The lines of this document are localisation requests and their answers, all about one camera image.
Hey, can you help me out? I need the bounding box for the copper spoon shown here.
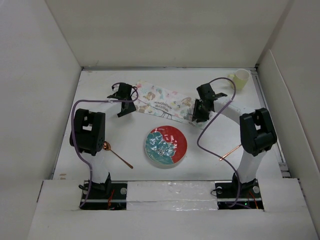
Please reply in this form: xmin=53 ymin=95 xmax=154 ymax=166
xmin=103 ymin=141 xmax=134 ymax=169

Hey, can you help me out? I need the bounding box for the floral white cloth napkin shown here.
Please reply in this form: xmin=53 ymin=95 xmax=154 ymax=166
xmin=134 ymin=80 xmax=208 ymax=129

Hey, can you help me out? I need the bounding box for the red and teal plate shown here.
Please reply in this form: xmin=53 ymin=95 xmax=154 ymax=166
xmin=144 ymin=125 xmax=188 ymax=169

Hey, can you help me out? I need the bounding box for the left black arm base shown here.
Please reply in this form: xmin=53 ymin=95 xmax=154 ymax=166
xmin=78 ymin=179 xmax=128 ymax=211

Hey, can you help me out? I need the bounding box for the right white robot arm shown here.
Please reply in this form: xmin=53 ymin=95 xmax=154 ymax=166
xmin=192 ymin=83 xmax=277 ymax=197

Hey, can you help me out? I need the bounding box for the pale yellow mug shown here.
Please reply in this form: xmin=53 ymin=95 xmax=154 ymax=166
xmin=227 ymin=68 xmax=251 ymax=92

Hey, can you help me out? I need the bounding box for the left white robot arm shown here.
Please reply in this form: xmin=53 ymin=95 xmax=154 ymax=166
xmin=69 ymin=82 xmax=139 ymax=199

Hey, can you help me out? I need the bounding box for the copper fork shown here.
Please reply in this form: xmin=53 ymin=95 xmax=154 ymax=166
xmin=219 ymin=144 xmax=242 ymax=161

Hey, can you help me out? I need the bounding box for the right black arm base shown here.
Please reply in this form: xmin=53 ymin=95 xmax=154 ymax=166
xmin=210 ymin=175 xmax=264 ymax=210

